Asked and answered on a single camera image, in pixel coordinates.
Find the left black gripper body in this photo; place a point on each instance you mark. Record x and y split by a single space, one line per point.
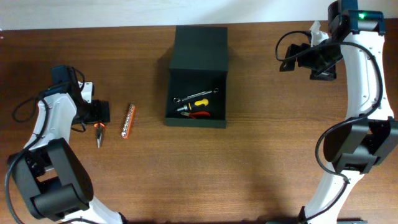
93 114

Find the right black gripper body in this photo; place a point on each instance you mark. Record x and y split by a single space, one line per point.
321 61

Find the orange black long-nose pliers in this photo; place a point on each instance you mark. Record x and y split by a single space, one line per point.
99 128

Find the orange socket bit rail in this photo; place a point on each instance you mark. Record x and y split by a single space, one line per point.
128 121

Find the silver ring spanner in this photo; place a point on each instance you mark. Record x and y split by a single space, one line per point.
179 100

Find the yellow black stubby screwdriver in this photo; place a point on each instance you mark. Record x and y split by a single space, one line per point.
192 106

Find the small red cutting pliers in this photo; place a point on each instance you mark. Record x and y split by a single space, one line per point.
195 115

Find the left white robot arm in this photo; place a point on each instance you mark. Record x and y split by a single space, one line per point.
51 180

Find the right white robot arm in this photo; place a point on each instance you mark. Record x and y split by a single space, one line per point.
348 150

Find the dark green open box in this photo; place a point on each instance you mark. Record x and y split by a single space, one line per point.
199 63

